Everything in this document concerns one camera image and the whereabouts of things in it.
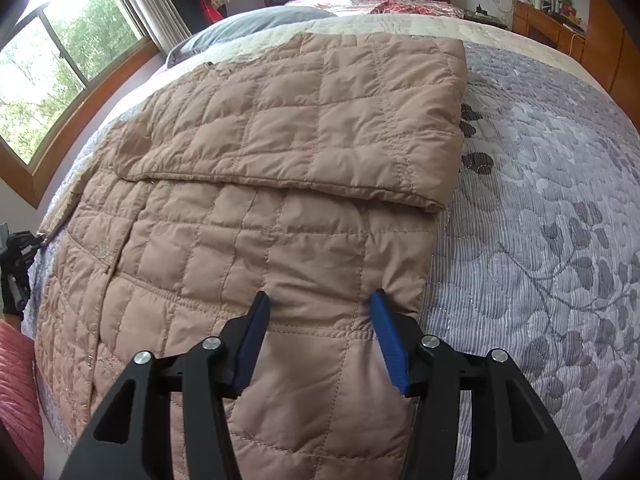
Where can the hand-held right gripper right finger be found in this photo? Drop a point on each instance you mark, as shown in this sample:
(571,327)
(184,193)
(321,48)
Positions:
(392,345)

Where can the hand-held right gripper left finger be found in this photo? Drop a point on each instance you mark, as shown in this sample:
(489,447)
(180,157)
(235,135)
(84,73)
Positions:
(250,350)

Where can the tan quilted jacket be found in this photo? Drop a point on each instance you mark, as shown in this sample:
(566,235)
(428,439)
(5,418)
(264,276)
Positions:
(300,125)

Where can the grey floral quilted bedspread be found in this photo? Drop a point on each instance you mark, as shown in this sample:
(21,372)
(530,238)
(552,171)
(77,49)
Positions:
(525,185)

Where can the wooden framed window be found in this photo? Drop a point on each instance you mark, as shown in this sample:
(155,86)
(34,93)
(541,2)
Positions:
(75,45)

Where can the pale curtain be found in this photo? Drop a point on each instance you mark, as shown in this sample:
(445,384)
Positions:
(150,0)

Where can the grey pillow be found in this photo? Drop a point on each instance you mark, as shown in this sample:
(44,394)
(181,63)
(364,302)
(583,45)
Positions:
(240,27)

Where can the red patterned cloth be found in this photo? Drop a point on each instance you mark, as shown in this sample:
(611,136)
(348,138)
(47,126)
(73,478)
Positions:
(400,8)

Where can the dark nightstand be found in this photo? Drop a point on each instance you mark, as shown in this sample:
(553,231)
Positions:
(482,15)

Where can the wooden desk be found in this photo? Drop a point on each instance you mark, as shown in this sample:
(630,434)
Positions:
(540,25)

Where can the wooden wardrobe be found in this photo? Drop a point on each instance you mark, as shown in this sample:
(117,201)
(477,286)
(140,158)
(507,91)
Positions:
(615,50)

